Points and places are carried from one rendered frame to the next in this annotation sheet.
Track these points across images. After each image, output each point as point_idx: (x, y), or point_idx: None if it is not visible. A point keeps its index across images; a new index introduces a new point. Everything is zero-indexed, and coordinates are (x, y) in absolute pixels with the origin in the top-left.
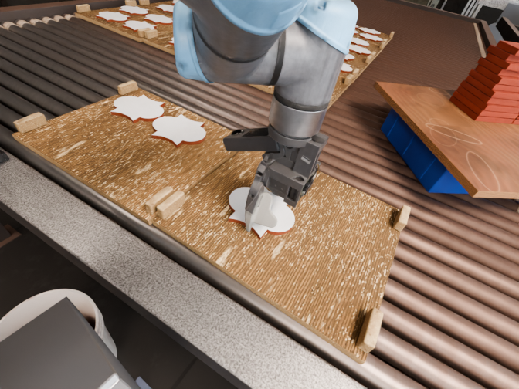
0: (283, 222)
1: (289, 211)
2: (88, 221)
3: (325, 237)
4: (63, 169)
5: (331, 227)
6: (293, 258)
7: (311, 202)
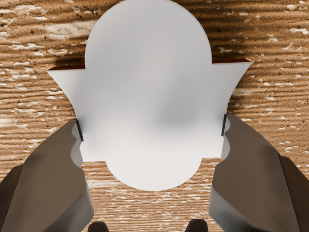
0: (147, 175)
1: (189, 170)
2: None
3: (180, 222)
4: None
5: (208, 222)
6: (99, 205)
7: None
